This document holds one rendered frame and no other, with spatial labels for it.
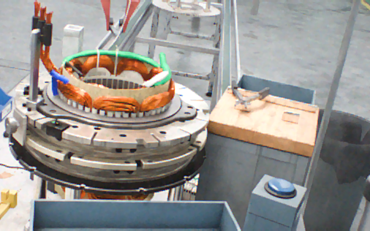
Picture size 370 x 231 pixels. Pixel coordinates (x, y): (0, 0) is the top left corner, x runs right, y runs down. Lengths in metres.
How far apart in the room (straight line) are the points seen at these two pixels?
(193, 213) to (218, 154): 0.29
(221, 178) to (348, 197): 1.56
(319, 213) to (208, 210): 1.84
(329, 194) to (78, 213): 1.89
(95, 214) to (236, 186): 0.38
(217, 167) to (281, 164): 0.11
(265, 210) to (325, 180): 1.64
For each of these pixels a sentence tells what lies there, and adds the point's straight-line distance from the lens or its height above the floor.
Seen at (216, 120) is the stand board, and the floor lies 1.06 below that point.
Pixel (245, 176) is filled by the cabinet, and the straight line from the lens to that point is 1.01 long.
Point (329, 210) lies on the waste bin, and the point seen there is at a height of 0.22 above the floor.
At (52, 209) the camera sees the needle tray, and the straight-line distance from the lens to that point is 0.70.
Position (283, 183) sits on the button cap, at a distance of 0.86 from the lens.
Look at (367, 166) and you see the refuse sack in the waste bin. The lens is 2.48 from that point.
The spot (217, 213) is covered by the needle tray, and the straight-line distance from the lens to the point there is 0.74.
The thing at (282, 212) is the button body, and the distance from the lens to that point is 0.84.
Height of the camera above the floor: 1.44
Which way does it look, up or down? 23 degrees down
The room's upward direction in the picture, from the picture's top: 9 degrees clockwise
